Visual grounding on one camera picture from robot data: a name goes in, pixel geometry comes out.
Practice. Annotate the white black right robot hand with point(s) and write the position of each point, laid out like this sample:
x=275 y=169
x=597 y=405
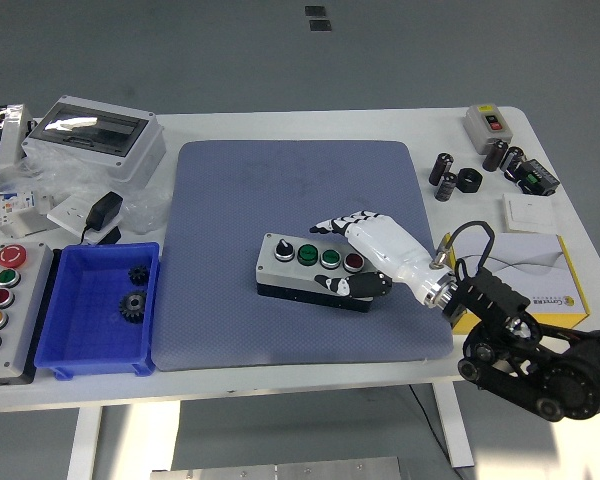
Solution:
x=390 y=245

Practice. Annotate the grey four-button control box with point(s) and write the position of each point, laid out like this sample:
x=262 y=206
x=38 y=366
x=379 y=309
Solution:
x=290 y=275

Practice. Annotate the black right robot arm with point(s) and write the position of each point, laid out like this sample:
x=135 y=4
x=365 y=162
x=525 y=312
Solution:
x=545 y=380

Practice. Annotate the grey five-button control box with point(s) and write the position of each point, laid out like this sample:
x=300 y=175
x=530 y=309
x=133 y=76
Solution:
x=22 y=320

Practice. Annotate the black cylindrical capacitor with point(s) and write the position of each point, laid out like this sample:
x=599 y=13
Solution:
x=446 y=187
x=495 y=155
x=512 y=159
x=440 y=170

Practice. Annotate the black hex nut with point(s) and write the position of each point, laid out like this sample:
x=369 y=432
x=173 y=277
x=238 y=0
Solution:
x=475 y=176

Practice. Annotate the white yellow cardboard box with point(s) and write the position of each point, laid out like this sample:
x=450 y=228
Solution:
x=540 y=265

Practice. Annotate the blue-grey table mat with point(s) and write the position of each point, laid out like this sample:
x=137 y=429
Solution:
x=240 y=190

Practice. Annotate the black module with green terminals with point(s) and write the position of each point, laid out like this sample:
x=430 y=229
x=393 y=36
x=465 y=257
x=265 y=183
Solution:
x=537 y=177

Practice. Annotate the white table leg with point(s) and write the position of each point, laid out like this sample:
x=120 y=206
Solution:
x=455 y=430
x=85 y=445

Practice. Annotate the dark floor plate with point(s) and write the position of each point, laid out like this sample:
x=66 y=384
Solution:
x=320 y=25
x=315 y=11

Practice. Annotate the clear plastic bag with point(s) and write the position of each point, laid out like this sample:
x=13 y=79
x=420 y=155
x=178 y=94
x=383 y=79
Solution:
x=145 y=210

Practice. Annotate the grey metal plate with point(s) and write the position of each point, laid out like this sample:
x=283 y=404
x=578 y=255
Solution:
x=280 y=471

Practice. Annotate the small black bevel gear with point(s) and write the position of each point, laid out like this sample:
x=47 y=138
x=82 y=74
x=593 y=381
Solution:
x=138 y=275

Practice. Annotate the large black bevel gear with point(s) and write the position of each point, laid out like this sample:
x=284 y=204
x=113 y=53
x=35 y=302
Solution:
x=133 y=306

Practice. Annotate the black power adapter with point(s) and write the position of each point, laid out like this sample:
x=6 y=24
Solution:
x=105 y=210

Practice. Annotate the blue plastic bin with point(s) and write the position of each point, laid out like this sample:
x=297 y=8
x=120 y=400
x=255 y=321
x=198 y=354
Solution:
x=90 y=325

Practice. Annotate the white circuit breaker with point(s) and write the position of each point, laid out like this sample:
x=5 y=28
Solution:
x=22 y=212

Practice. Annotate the white rectangular device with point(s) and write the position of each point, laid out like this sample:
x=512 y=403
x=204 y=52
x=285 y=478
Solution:
x=11 y=140

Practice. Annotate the white wall switch plate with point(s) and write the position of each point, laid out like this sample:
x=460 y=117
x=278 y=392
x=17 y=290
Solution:
x=530 y=212

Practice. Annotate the grey two-button switch box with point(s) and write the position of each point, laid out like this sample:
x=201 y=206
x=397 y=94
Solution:
x=480 y=130

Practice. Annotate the grey enclosure with clear lid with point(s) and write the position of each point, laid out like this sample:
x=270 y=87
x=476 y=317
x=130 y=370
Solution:
x=130 y=155

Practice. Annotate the white wall socket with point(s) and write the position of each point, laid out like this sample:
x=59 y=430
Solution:
x=67 y=212

